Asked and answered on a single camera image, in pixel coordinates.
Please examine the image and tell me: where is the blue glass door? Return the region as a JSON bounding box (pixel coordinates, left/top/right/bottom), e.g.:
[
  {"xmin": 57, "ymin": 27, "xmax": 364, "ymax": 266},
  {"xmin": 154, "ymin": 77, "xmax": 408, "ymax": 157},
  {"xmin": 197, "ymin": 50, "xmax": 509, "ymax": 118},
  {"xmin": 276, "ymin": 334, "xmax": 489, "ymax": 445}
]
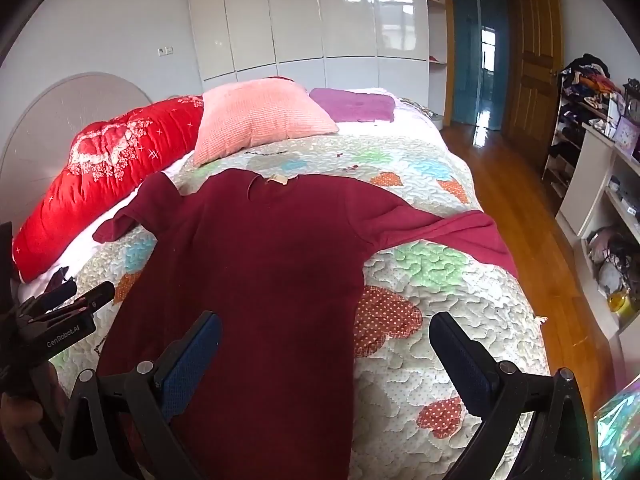
[{"xmin": 450, "ymin": 0, "xmax": 511, "ymax": 131}]

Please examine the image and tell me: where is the person's left hand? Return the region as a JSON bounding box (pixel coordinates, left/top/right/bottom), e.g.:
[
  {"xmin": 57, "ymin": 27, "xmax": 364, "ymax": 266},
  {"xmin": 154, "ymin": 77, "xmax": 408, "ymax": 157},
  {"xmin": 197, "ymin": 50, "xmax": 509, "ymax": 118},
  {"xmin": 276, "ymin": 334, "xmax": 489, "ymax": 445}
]
[{"xmin": 0, "ymin": 360, "xmax": 68, "ymax": 480}]

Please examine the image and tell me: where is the white shelf unit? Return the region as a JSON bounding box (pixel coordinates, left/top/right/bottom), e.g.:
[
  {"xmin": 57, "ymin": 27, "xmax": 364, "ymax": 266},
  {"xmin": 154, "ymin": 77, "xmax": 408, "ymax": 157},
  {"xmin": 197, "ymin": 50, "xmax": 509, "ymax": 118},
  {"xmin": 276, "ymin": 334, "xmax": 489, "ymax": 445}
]
[{"xmin": 555, "ymin": 120, "xmax": 640, "ymax": 341}]

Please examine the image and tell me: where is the red floral quilt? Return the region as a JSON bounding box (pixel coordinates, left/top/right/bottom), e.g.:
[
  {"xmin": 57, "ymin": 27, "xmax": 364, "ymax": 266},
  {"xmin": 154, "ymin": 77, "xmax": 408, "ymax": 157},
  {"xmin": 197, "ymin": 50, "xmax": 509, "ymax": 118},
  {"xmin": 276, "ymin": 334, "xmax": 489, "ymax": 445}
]
[{"xmin": 12, "ymin": 95, "xmax": 206, "ymax": 283}]

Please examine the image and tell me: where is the small table clock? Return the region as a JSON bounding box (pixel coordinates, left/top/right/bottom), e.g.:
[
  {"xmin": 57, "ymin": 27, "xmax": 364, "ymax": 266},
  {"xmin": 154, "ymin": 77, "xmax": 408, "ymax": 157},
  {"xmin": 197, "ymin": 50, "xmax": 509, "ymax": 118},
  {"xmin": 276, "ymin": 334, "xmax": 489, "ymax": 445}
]
[{"xmin": 622, "ymin": 79, "xmax": 640, "ymax": 126}]

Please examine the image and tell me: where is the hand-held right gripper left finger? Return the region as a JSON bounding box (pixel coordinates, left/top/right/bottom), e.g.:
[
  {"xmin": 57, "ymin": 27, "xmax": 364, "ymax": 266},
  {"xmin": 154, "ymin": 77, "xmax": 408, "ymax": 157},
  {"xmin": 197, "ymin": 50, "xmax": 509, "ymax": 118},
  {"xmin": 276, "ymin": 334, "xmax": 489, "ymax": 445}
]
[{"xmin": 52, "ymin": 310, "xmax": 223, "ymax": 480}]

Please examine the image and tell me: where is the quilted heart-patch bedspread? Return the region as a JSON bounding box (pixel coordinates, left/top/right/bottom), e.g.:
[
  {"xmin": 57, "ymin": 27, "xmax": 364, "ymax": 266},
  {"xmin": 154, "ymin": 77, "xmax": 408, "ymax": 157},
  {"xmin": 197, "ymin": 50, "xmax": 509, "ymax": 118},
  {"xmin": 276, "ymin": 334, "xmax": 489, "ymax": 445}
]
[{"xmin": 50, "ymin": 127, "xmax": 551, "ymax": 480}]

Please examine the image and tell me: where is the iridescent bag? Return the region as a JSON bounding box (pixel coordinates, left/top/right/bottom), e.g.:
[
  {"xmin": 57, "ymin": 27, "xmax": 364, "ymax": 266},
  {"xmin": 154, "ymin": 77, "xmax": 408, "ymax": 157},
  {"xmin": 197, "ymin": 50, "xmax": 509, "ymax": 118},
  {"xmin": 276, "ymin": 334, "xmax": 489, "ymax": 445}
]
[{"xmin": 592, "ymin": 377, "xmax": 640, "ymax": 480}]

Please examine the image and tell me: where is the cluttered clothes rack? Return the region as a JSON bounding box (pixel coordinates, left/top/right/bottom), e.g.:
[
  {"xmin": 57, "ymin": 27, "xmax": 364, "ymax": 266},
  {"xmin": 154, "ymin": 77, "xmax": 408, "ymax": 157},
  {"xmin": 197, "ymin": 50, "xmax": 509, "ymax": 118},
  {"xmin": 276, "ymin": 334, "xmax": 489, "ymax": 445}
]
[{"xmin": 542, "ymin": 52, "xmax": 626, "ymax": 201}]

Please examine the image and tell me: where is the grey round headboard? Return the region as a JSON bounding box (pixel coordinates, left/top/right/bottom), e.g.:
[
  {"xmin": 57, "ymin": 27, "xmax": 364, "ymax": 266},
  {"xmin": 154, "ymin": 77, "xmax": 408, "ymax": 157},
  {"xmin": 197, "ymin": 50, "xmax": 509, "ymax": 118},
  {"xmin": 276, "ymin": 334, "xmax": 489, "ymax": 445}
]
[{"xmin": 0, "ymin": 72, "xmax": 156, "ymax": 233}]

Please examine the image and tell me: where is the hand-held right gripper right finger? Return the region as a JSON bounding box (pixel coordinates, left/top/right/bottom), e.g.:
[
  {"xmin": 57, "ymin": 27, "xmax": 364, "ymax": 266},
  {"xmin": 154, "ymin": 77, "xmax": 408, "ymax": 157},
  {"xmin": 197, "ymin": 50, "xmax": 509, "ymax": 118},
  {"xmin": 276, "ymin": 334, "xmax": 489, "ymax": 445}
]
[{"xmin": 429, "ymin": 311, "xmax": 601, "ymax": 480}]

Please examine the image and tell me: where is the purple pillow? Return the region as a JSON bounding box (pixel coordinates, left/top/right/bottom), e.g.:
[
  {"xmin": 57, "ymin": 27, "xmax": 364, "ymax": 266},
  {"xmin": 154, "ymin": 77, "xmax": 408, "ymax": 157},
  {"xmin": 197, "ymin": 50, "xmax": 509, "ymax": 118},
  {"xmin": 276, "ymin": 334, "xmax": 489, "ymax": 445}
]
[{"xmin": 309, "ymin": 88, "xmax": 397, "ymax": 124}]

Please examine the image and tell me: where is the yellow jar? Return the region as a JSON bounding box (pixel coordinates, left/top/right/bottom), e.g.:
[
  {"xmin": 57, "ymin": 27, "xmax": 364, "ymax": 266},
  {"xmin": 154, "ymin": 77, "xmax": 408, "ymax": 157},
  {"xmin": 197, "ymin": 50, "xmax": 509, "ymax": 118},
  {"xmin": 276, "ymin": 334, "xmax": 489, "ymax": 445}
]
[{"xmin": 607, "ymin": 290, "xmax": 635, "ymax": 317}]

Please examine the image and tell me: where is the wooden door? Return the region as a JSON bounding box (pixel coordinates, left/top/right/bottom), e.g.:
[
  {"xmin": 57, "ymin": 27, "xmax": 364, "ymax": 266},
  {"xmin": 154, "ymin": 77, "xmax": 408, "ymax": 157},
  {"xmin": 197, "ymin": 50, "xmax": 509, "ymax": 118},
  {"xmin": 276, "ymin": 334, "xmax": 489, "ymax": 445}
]
[{"xmin": 507, "ymin": 0, "xmax": 566, "ymax": 161}]

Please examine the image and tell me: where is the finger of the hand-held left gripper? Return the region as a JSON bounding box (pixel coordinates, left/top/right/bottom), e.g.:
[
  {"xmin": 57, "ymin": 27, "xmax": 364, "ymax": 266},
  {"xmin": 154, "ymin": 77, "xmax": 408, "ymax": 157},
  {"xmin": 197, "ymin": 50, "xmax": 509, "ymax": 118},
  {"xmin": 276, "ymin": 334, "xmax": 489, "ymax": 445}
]
[
  {"xmin": 37, "ymin": 281, "xmax": 117, "ymax": 325},
  {"xmin": 20, "ymin": 280, "xmax": 79, "ymax": 317}
]

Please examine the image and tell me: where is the dark red sweater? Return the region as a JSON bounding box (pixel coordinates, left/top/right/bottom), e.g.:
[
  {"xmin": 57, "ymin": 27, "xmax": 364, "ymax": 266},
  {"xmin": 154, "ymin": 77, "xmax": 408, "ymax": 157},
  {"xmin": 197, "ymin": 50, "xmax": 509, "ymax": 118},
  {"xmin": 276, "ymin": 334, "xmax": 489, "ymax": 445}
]
[{"xmin": 94, "ymin": 167, "xmax": 519, "ymax": 480}]

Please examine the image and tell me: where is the pink ribbed pillow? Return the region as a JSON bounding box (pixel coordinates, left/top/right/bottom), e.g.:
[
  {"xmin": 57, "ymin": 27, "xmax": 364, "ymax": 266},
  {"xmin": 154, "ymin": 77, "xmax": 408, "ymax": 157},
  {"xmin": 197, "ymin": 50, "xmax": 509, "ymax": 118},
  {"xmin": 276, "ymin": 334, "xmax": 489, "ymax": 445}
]
[{"xmin": 192, "ymin": 78, "xmax": 341, "ymax": 168}]

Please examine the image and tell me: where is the purple box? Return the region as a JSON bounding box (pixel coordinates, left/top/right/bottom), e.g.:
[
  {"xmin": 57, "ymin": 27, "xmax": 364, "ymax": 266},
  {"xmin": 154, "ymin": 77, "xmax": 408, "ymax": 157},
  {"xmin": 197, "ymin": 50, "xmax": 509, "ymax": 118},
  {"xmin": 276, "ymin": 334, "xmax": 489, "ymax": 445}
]
[{"xmin": 612, "ymin": 117, "xmax": 640, "ymax": 155}]

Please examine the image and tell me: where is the white glossy wardrobe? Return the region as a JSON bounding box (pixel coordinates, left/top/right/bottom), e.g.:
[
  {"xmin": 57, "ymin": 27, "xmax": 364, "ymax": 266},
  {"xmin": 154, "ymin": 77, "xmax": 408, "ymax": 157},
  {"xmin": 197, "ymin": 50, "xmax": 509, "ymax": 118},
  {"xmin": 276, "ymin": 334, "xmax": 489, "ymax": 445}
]
[{"xmin": 187, "ymin": 0, "xmax": 448, "ymax": 96}]

